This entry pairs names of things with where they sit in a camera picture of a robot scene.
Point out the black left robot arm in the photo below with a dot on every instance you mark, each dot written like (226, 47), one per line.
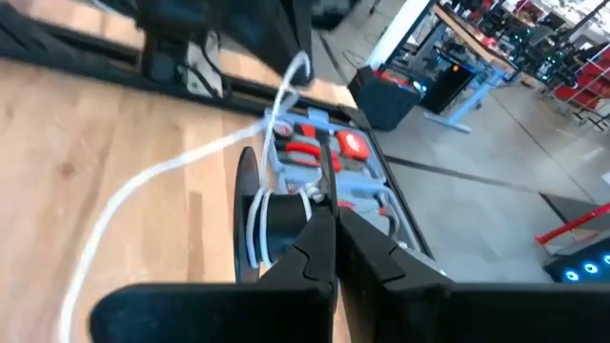
(162, 62)

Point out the tiny electrical tape roll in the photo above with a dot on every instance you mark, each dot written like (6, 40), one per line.
(283, 129)

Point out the black device blue lights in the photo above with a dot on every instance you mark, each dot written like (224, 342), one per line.
(553, 267)

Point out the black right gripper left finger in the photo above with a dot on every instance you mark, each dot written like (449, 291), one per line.
(214, 314)

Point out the black computer tower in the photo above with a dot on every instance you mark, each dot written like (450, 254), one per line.
(448, 90)

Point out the small red utility knife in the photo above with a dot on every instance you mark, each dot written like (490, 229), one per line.
(308, 131)

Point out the red tape measure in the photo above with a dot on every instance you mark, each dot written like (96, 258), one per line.
(352, 145)

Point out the black crate red top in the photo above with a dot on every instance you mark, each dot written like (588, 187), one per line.
(381, 105)

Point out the wooden desk blue legs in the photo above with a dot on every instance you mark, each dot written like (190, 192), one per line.
(469, 38)

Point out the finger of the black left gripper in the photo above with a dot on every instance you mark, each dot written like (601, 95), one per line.
(262, 28)
(302, 38)

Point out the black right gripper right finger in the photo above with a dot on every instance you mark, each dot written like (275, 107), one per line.
(476, 314)

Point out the red metal bar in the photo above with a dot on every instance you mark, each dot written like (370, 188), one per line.
(572, 224)

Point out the grey open tool case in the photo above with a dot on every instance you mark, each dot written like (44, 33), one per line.
(362, 188)

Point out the white and black post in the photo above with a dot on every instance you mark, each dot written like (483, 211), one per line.
(400, 28)

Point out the red storage bin rack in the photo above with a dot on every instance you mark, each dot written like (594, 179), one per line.
(581, 81)

